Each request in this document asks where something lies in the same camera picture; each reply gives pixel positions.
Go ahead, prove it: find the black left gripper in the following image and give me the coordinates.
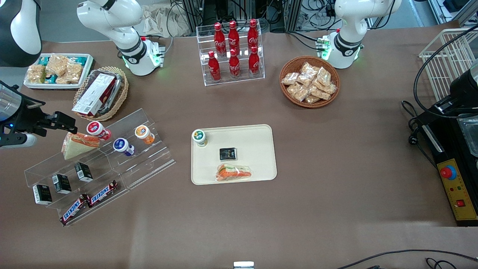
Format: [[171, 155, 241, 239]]
[[449, 60, 478, 113]]

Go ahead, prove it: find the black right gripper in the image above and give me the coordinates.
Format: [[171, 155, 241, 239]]
[[0, 97, 78, 136]]

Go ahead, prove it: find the green lid gum bottle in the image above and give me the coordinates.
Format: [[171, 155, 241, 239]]
[[192, 129, 208, 148]]

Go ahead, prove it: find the red lid gum bottle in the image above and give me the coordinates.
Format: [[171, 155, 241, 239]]
[[86, 121, 112, 142]]

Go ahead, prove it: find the blue lid gum bottle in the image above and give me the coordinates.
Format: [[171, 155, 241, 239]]
[[112, 137, 135, 157]]

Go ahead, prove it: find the orange lid gum bottle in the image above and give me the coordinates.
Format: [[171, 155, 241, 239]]
[[134, 125, 155, 145]]

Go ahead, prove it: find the cream plastic tray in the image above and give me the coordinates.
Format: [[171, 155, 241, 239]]
[[191, 124, 278, 186]]

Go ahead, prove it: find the wrapped wedge sandwich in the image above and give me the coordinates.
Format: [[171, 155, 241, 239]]
[[61, 130, 101, 161]]

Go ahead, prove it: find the red white biscuit box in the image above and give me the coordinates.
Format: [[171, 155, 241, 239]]
[[71, 72, 117, 117]]

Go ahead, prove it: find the small black carton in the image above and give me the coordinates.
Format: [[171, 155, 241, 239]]
[[52, 174, 72, 194], [74, 162, 94, 183], [32, 184, 53, 205]]

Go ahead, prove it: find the clear rice cracker pack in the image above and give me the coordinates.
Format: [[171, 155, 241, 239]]
[[26, 64, 47, 84], [46, 54, 70, 76], [64, 62, 84, 84]]

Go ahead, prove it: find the white rectangular bin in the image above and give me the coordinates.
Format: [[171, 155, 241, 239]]
[[23, 53, 94, 90]]

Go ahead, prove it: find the oval wicker basket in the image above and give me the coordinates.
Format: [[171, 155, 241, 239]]
[[73, 66, 130, 122]]

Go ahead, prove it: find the snickers bar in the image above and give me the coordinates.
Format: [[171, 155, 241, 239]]
[[59, 194, 90, 226], [87, 180, 119, 207]]

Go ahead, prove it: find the clear acrylic stepped rack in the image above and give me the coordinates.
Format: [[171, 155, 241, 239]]
[[24, 108, 176, 228]]

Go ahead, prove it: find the black control box yellow panel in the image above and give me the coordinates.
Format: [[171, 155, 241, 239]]
[[416, 111, 478, 228]]

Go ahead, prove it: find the crumpled beige paper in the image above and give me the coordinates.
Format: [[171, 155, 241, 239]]
[[139, 3, 192, 38]]

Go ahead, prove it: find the clear acrylic bottle rack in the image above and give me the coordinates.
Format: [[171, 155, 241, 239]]
[[196, 20, 266, 87]]

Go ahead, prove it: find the red cola bottle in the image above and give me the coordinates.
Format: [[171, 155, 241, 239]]
[[213, 22, 227, 58], [227, 20, 240, 56], [228, 49, 241, 79], [247, 19, 260, 53], [207, 51, 222, 82], [248, 46, 261, 77]]

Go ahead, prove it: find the small black sachet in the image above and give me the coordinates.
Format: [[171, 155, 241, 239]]
[[219, 147, 238, 161]]

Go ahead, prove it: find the wrapped flat sandwich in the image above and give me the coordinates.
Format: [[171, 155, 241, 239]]
[[215, 163, 252, 183]]

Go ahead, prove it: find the round brown wicker basket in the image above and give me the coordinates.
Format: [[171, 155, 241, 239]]
[[279, 55, 341, 109]]

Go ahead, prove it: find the white wire basket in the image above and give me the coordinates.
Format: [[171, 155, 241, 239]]
[[418, 28, 478, 102]]

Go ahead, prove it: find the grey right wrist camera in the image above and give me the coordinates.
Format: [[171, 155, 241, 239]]
[[0, 132, 38, 148]]

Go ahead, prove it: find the thick black cable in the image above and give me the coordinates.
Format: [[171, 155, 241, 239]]
[[412, 24, 478, 120]]

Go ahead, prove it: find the coiled black cable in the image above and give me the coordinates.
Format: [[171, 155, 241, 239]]
[[401, 99, 424, 147]]

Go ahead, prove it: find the thin black floor cable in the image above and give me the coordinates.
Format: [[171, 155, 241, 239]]
[[335, 248, 478, 269]]

